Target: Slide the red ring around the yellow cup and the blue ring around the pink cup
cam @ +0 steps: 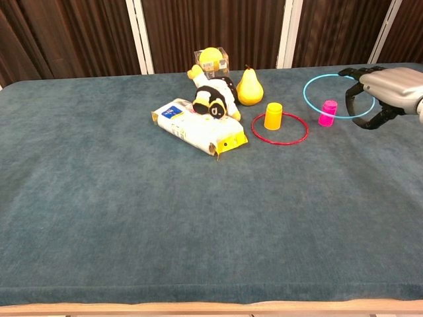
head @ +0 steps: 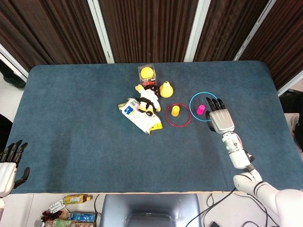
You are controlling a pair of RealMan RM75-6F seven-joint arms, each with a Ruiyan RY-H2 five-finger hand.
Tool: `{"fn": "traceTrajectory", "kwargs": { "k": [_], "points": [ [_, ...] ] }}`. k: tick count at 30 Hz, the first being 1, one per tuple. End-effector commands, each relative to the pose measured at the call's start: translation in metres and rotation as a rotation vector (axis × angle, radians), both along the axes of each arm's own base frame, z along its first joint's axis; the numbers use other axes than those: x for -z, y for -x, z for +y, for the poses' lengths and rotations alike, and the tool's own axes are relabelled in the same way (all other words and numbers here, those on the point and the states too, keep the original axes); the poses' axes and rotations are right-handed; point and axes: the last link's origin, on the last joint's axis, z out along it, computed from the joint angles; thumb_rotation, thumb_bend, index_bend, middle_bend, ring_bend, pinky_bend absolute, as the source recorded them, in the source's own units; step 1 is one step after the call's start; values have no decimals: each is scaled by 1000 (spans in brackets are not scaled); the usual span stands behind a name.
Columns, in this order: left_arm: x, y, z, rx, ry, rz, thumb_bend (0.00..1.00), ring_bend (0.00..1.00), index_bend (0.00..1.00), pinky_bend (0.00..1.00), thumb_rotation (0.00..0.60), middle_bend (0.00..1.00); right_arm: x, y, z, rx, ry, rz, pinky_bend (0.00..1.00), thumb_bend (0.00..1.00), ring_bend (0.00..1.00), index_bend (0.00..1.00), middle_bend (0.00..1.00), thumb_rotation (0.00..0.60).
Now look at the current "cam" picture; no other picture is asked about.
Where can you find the white snack bag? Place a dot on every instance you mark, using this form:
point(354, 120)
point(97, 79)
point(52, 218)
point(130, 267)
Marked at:
point(195, 127)

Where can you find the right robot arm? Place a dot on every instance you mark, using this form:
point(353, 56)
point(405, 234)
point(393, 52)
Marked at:
point(421, 109)

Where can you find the black white yellow plush toy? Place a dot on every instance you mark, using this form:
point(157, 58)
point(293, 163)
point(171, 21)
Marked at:
point(215, 95)

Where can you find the blue table cloth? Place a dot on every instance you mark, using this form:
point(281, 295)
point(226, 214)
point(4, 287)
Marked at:
point(132, 204)

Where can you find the clear box with yellow ball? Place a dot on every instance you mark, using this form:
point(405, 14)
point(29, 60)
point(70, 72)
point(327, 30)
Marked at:
point(211, 59)

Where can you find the white post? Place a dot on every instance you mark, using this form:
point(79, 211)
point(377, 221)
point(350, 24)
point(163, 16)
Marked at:
point(140, 36)
point(386, 29)
point(289, 33)

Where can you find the pink plastic cup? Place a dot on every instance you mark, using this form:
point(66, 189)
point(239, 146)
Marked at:
point(328, 114)

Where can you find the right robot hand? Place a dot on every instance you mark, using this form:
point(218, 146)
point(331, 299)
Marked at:
point(393, 86)

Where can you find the yellow toy pear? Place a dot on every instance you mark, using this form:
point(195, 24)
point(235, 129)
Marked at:
point(250, 90)

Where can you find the yellow plastic cup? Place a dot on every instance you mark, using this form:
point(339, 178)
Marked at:
point(273, 117)

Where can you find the brown curtain panel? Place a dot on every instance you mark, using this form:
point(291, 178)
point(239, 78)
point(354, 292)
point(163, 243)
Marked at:
point(340, 29)
point(215, 29)
point(409, 33)
point(66, 36)

